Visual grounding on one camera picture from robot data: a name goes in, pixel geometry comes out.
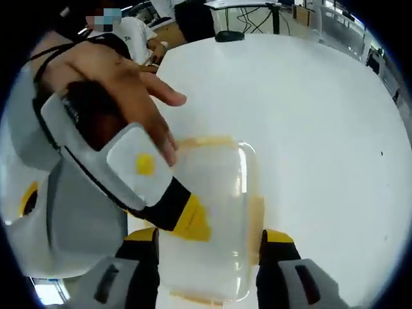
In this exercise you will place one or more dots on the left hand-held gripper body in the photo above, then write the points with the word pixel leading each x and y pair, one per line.
pixel 74 225

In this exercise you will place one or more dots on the person's left hand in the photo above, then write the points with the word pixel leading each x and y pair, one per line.
pixel 122 77

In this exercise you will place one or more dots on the white desk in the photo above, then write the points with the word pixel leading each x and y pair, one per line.
pixel 244 6

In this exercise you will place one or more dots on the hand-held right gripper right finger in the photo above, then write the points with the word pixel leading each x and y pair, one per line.
pixel 277 277

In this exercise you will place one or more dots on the black oval object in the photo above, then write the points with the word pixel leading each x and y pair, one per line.
pixel 230 36

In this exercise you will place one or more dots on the black office chair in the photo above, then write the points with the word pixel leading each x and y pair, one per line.
pixel 376 61

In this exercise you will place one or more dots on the clear plastic buckle box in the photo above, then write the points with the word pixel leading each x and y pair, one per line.
pixel 209 167

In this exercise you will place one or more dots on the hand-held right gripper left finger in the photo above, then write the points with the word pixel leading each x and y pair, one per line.
pixel 138 277

